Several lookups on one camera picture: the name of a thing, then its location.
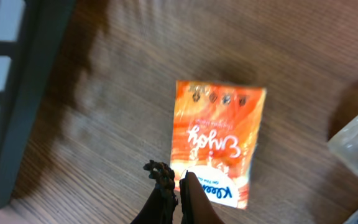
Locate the grey plastic mesh basket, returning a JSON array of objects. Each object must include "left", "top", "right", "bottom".
[{"left": 0, "top": 0, "right": 75, "bottom": 209}]

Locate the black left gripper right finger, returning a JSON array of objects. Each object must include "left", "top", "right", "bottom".
[{"left": 180, "top": 172, "right": 224, "bottom": 224}]

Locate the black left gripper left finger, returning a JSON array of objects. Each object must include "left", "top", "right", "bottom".
[{"left": 131, "top": 160, "right": 178, "bottom": 224}]

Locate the orange packaged item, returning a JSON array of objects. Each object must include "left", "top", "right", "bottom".
[{"left": 170, "top": 80, "right": 267, "bottom": 209}]

